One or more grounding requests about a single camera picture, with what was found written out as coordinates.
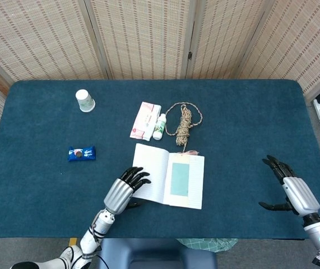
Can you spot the blue cookie snack pack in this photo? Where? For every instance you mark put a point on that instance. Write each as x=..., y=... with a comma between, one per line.
x=82, y=154

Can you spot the blue chair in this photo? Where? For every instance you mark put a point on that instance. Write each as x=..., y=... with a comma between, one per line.
x=154, y=252

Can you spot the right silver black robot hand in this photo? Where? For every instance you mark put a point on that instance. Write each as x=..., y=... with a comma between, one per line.
x=299, y=196

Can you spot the pink wet wipes pack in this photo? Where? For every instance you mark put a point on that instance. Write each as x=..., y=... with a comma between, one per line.
x=144, y=120

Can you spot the white lined notebook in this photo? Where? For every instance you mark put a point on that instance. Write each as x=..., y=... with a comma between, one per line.
x=151, y=162

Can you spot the dark teal felt table cover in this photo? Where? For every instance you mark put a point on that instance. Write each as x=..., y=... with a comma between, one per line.
x=246, y=117

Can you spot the small white green bottle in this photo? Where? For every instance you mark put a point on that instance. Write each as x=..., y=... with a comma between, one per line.
x=159, y=127

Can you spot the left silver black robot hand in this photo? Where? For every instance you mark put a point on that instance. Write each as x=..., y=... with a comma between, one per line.
x=119, y=196

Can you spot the upturned white paper cup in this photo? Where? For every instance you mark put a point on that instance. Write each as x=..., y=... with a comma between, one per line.
x=85, y=102

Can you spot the green checked cloth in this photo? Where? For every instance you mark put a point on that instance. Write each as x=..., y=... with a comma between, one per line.
x=210, y=244

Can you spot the woven bamboo folding screen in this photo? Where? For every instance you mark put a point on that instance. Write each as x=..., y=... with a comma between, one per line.
x=143, y=39

